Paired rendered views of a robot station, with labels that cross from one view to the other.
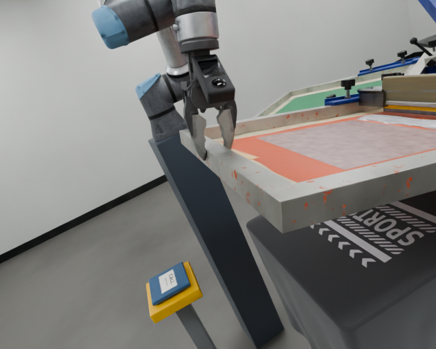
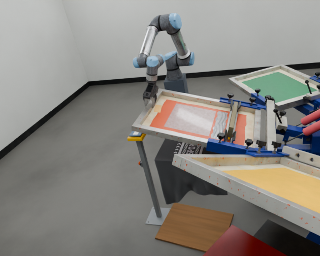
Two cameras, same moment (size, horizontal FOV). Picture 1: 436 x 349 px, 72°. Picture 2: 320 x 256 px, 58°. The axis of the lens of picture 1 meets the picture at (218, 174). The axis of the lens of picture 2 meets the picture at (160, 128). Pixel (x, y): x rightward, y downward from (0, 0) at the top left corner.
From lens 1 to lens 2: 1.63 m
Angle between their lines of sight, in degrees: 31
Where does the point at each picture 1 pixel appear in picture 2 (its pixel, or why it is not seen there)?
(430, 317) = (179, 171)
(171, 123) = (173, 75)
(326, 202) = (139, 129)
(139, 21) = (142, 65)
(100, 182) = not seen: hidden behind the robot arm
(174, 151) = (169, 87)
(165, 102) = (173, 66)
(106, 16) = (135, 62)
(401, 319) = (169, 166)
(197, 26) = (149, 78)
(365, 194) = (147, 131)
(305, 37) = not seen: outside the picture
